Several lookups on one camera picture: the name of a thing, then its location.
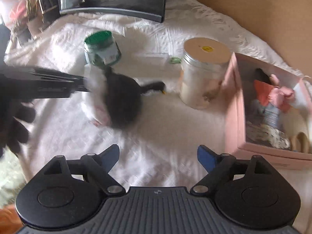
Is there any green lid glass jar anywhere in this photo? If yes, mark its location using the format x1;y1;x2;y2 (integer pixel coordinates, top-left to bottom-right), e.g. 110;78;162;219
83;31;122;68

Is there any grey patterned fabric pouch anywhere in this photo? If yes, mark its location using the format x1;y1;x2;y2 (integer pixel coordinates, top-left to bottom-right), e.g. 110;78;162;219
245;67;293;149

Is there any white knitted blanket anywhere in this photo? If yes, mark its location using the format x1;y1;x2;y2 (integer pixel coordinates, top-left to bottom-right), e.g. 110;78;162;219
5;0;301;187

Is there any pink cardboard box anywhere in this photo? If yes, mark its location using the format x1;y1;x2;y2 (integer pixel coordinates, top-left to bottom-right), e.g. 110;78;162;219
224;53;311;170

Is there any black and white plush toy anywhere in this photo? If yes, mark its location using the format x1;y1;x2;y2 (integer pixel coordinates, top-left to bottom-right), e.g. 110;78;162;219
81;64;166;129

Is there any black gloved left hand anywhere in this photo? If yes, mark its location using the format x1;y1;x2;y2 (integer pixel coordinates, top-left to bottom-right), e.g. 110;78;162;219
1;97;36;157

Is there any large clear powder jar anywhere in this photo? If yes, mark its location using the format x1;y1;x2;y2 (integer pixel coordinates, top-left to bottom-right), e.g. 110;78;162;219
180;37;232;109

